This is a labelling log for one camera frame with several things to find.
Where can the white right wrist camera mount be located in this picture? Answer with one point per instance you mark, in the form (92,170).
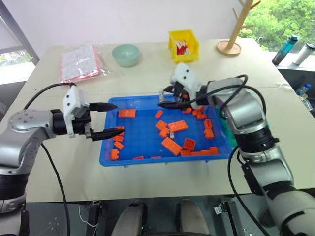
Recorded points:
(187,76)

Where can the clear plastic bottle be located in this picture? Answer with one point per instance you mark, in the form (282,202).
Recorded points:
(303,89)

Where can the mint green bowl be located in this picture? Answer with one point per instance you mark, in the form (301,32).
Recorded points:
(126,55)

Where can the long thin orange brick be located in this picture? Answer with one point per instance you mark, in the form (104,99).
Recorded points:
(205,152)

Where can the white thermos bottle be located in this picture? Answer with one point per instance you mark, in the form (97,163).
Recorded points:
(304,52)

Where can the large orange flat brick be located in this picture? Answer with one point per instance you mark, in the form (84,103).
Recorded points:
(127,113)

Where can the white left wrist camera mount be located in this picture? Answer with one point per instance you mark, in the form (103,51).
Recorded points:
(71,98)

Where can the small orange brick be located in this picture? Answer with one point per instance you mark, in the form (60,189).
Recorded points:
(117,138)
(187,110)
(114,155)
(119,145)
(161,125)
(164,132)
(159,114)
(201,116)
(208,124)
(198,111)
(209,133)
(186,153)
(120,127)

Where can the red and white items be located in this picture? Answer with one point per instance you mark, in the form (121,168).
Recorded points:
(182,48)

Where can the blue water bottle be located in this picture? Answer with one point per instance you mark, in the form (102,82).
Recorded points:
(285,49)

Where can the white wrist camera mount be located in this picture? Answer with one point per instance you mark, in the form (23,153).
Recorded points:
(187,76)
(71,98)

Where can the blue plastic bin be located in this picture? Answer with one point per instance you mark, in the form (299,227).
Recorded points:
(145,145)

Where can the wooden peg stand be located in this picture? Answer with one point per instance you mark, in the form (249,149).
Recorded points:
(233,37)

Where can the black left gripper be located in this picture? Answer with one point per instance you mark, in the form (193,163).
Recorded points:
(82,124)

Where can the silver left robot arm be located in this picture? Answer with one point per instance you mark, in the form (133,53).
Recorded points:
(24,123)

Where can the yellow plastic bin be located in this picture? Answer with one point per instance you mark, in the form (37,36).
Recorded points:
(194,46)

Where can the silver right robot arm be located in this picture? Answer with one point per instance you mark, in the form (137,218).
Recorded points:
(246,110)

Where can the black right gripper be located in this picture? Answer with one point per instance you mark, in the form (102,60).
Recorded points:
(182,94)

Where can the clear bag with papers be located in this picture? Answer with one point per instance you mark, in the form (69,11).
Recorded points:
(78,62)

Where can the square orange brick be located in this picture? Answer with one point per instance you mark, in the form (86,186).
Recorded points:
(189,144)

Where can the large orange studded brick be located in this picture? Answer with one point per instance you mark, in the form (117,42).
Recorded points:
(178,126)

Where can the metal table clamp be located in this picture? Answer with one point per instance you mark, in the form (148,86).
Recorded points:
(220,209)

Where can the black table clamp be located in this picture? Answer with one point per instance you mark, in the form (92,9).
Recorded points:
(94,214)

